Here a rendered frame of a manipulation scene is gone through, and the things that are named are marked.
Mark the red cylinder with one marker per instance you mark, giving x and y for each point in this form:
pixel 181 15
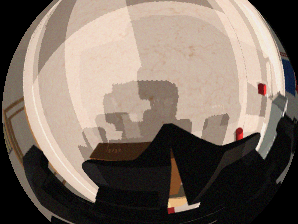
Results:
pixel 238 134

